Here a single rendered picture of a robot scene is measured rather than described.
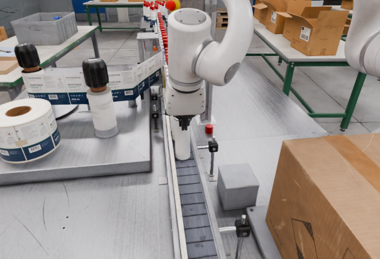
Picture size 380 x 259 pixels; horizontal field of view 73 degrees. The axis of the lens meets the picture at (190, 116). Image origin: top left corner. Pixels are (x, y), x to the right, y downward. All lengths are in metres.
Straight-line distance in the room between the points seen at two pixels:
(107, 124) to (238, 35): 0.67
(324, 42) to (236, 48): 2.11
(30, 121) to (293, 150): 0.78
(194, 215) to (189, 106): 0.29
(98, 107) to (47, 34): 1.96
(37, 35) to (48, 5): 6.61
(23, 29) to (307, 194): 2.78
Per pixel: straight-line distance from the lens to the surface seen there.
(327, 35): 2.56
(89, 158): 0.96
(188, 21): 0.50
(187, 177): 0.83
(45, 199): 0.94
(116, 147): 0.98
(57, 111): 1.29
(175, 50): 0.52
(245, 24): 0.49
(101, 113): 0.99
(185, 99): 0.62
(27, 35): 2.96
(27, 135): 0.99
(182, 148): 0.85
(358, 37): 0.80
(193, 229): 0.70
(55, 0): 9.39
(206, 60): 0.49
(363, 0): 0.72
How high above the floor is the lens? 1.45
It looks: 30 degrees down
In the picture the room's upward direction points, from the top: straight up
